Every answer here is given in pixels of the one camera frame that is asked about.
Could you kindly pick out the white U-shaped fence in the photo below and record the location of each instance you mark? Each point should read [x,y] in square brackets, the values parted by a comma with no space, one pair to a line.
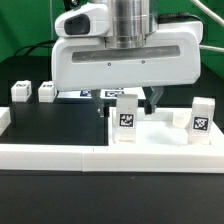
[113,158]

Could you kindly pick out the white square tabletop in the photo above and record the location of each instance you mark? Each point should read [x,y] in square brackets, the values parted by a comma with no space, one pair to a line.
[167,126]

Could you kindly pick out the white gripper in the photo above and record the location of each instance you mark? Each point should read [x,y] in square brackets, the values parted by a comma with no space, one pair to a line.
[122,45]

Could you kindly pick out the white marker sheet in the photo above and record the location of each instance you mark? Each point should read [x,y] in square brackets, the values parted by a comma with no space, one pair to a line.
[104,93]

